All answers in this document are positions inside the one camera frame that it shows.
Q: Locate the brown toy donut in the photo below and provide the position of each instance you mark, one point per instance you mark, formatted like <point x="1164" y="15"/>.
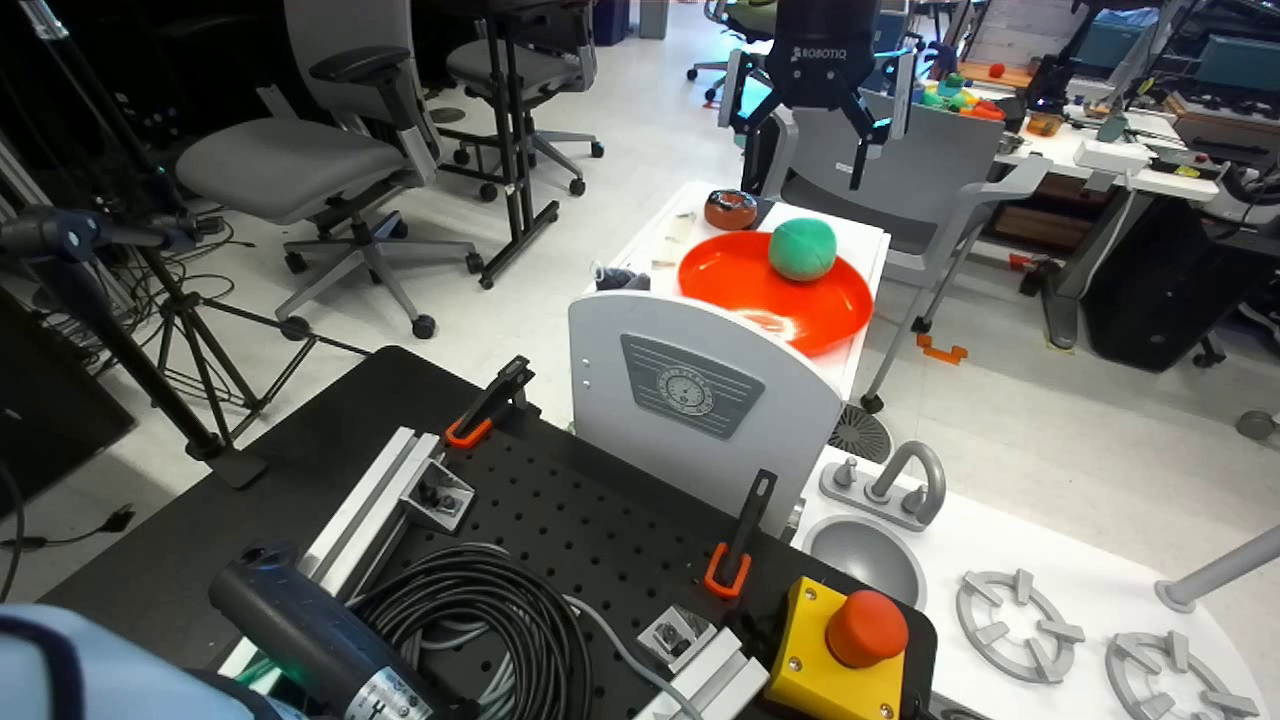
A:
<point x="732" y="210"/>

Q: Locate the orange plate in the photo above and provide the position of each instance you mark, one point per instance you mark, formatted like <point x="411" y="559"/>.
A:
<point x="727" y="281"/>

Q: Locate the small orange floor tape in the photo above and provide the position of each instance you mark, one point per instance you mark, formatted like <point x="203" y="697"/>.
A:
<point x="941" y="352"/>

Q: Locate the blue plastic bin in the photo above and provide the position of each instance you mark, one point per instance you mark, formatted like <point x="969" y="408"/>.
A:
<point x="1109" y="43"/>

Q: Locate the dark blue cylindrical device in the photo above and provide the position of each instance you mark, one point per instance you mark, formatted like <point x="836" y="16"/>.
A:
<point x="304" y="634"/>

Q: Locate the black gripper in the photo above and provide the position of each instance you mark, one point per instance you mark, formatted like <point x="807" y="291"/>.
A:
<point x="821" y="47"/>

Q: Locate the round grey floor disc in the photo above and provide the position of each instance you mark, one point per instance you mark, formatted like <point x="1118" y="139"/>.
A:
<point x="865" y="434"/>
<point x="1263" y="426"/>

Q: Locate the aluminium extrusion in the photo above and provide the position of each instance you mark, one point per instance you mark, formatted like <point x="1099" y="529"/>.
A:
<point x="713" y="681"/>
<point x="381" y="512"/>

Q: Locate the grey chair with casters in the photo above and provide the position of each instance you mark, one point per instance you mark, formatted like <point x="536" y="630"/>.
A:
<point x="932" y="173"/>

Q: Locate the black table stand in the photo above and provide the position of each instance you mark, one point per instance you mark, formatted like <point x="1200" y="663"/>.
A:
<point x="513" y="163"/>

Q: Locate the grey office chair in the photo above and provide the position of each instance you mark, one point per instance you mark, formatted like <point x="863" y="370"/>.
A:
<point x="513" y="66"/>
<point x="285" y="164"/>

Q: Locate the black tripod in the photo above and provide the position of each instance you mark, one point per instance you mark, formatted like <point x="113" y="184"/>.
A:
<point x="135" y="307"/>

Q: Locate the green toy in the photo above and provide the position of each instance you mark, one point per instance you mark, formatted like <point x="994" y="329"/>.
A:
<point x="951" y="94"/>

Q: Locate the light blue fabric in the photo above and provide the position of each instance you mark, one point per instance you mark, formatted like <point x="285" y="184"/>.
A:
<point x="93" y="672"/>

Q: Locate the blue grey cloth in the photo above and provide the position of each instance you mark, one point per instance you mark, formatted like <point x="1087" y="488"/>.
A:
<point x="620" y="279"/>

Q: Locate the white toy stove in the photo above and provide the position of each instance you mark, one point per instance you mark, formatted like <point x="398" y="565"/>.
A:
<point x="987" y="561"/>

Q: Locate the green round plushie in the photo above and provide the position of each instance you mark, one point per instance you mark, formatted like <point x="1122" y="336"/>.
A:
<point x="800" y="248"/>

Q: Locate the white tray board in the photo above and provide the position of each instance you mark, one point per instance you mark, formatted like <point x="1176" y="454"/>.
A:
<point x="693" y="402"/>

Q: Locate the white table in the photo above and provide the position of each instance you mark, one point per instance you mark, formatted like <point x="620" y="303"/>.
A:
<point x="1122" y="157"/>

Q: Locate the green office chair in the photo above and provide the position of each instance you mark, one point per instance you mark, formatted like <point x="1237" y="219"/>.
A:
<point x="743" y="23"/>

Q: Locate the black breadboard table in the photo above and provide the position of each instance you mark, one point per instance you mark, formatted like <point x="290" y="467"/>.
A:
<point x="560" y="512"/>

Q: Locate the yellow emergency stop box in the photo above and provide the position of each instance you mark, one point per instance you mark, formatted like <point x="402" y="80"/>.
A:
<point x="813" y="663"/>

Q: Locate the aluminium pole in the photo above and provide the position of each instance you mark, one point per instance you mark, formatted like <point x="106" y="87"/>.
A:
<point x="1220" y="565"/>

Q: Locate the black computer tower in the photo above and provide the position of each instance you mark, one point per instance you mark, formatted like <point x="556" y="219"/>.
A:
<point x="1153" y="287"/>
<point x="753" y="184"/>

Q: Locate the grey metal bracket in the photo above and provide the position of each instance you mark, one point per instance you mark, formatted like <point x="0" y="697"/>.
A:
<point x="440" y="496"/>

